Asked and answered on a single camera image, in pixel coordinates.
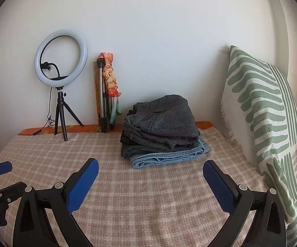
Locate grey tweed pants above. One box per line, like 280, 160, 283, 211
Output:
122, 95, 201, 150

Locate ring light on black tripod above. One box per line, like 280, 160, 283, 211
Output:
34, 29, 88, 142

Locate folded tripod with orange cloth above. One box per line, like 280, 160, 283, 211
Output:
94, 52, 122, 132

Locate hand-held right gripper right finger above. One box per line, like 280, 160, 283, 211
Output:
202, 160, 288, 247

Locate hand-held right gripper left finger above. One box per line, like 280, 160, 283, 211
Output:
13, 158, 99, 247

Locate folded light blue jeans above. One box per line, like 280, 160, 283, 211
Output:
130, 136, 210, 169

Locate green and white patterned cushion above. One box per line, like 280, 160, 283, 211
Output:
220, 45, 297, 247

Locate pink checked blanket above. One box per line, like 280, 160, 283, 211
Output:
0, 129, 290, 247

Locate black ring light cable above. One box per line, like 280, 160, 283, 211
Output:
18, 87, 56, 136

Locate folded dark grey jeans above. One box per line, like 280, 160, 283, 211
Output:
121, 144, 205, 158

